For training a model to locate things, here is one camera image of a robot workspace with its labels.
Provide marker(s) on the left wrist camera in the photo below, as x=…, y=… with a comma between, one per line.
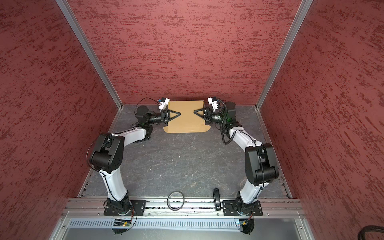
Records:
x=163, y=103

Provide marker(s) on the aluminium front rail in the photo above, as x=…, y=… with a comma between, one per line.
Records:
x=177, y=207

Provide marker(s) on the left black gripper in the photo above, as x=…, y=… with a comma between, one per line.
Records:
x=165, y=115

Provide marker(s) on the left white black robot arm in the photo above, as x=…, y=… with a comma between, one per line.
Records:
x=107, y=155

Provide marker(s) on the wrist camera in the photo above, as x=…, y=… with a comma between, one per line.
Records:
x=163, y=103
x=213, y=102

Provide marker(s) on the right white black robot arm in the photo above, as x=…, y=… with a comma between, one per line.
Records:
x=260, y=159

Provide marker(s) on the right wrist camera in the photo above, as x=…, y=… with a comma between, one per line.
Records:
x=213, y=102

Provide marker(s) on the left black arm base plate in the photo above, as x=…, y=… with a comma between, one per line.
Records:
x=124, y=208

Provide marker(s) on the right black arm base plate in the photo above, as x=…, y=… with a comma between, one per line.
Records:
x=235, y=208

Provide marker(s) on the white perforated cable duct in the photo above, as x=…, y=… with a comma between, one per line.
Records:
x=168, y=224

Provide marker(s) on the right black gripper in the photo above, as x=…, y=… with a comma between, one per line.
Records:
x=209, y=114

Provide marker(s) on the brown cardboard box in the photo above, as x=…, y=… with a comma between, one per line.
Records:
x=188, y=121

